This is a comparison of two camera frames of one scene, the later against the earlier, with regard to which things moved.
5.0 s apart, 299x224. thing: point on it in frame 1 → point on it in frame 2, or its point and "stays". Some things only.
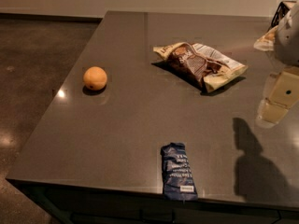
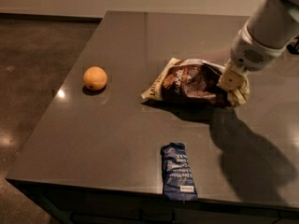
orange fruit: [94, 77] stays
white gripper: [288, 40] → [249, 52]
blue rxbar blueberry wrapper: [177, 176] stays
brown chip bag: [206, 66] → [186, 80]
